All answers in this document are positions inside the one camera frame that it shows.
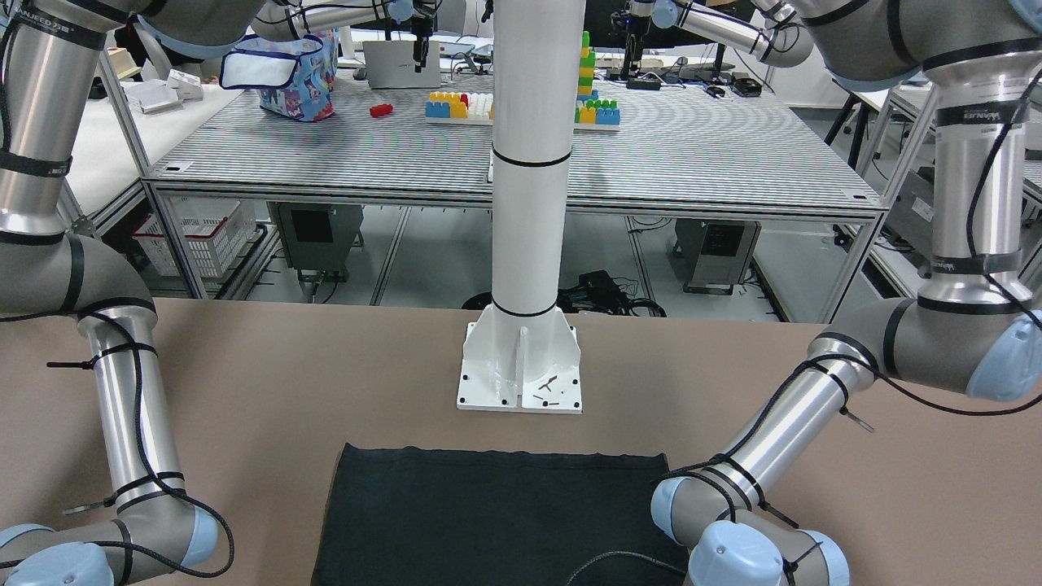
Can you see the white plastic basket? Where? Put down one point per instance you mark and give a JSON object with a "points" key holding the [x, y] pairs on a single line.
{"points": [[215, 231]]}

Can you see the patterned blue bag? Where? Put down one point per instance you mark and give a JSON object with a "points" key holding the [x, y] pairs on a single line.
{"points": [[294, 79]]}

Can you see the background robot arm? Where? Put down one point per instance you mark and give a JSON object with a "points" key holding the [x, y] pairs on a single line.
{"points": [[783, 42]]}

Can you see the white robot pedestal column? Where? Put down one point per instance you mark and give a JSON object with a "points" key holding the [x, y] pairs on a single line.
{"points": [[522, 355]]}

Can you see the black graphic t-shirt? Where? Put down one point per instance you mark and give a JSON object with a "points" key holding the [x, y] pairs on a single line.
{"points": [[411, 516]]}

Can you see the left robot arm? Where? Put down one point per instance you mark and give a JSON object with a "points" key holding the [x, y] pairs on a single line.
{"points": [[968, 330]]}

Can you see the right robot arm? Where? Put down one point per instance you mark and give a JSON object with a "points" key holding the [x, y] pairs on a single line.
{"points": [[50, 50]]}

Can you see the colourful toy block set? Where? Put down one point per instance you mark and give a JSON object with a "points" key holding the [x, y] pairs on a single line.
{"points": [[542, 84]]}

